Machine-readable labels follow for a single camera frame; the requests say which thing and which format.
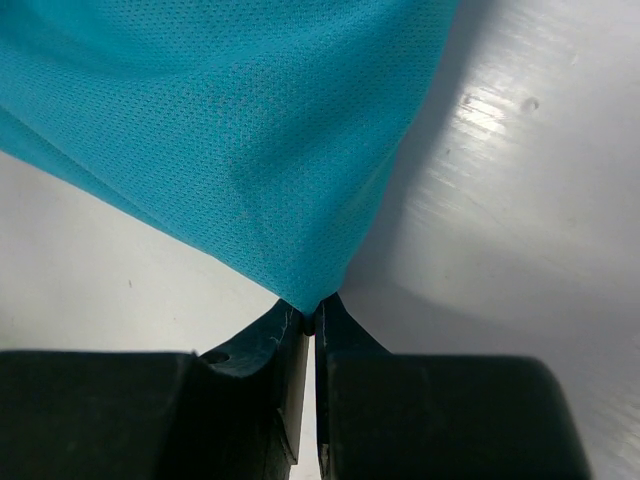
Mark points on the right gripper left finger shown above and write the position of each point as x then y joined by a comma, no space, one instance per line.
233,412

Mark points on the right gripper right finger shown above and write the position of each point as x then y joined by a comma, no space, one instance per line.
382,415

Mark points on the teal t shirt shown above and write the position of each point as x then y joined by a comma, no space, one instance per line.
262,133

